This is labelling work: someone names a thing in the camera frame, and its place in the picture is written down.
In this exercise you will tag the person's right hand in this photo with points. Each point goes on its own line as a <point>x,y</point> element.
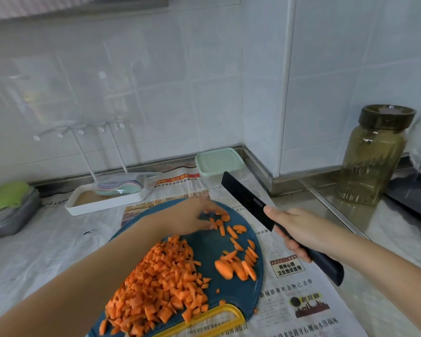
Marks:
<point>305,231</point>

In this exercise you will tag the person's left hand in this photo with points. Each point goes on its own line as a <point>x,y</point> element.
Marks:
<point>182,217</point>

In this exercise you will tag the person's right thumb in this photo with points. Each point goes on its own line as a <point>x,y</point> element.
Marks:
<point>277,214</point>

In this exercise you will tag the person's left fingers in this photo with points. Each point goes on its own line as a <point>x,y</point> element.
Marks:
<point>212,208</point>

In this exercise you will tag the black kitchen knife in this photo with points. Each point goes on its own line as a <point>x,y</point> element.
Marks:
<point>242,193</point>

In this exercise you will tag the person's right forearm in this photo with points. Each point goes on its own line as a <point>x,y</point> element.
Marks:
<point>382,264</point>

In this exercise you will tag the person's left forearm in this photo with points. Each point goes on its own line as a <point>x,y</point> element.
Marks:
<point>73,287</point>

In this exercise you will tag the container with mint green lid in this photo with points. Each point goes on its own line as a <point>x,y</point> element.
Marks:
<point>219,161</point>

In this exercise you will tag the group of carrot slices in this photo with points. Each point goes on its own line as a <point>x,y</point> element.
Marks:
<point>236,263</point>

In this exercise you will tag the newspaper sheet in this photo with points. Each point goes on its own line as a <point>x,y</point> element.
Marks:
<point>294,294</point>

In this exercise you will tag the pile of diced carrot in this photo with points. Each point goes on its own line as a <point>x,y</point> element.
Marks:
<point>158,284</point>

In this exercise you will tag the stack of pastel dishes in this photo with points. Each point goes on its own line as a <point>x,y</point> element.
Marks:
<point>121,187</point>

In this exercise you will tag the white tray rack with hooks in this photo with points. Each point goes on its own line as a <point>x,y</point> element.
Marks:
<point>105,203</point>

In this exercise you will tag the glass jar with dark lid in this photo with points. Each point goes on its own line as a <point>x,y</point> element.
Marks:
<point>373,154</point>

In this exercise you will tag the black induction cooker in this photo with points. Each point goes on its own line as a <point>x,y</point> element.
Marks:
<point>412,196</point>

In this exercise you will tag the white plastic sheet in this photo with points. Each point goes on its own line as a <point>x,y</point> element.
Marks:
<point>38,249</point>

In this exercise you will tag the grey metal tin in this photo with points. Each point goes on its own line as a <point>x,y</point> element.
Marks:
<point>10,221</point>

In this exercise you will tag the green cloth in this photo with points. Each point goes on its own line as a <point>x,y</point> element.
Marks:
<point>5,194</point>

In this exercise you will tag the range hood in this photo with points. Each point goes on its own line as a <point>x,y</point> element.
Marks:
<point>56,6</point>

